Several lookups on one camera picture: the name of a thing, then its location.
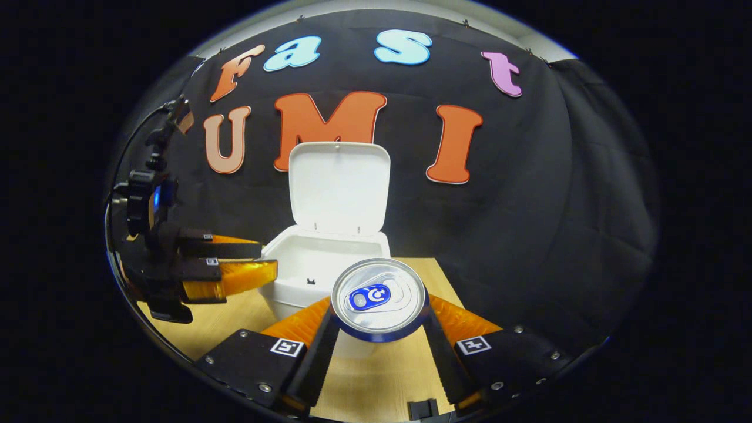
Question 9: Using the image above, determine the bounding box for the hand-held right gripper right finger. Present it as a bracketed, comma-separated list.
[422, 294, 573, 415]

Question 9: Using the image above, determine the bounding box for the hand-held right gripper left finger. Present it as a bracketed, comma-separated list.
[194, 296, 341, 415]

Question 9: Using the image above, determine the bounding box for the blue pop can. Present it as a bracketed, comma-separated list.
[331, 258, 431, 344]

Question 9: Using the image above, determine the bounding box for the white desktop garbage bin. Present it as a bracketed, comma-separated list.
[258, 141, 392, 323]

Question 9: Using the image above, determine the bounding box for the wooden desktop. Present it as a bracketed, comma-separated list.
[136, 257, 466, 423]

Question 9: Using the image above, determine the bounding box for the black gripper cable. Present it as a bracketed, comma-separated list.
[106, 103, 177, 203]

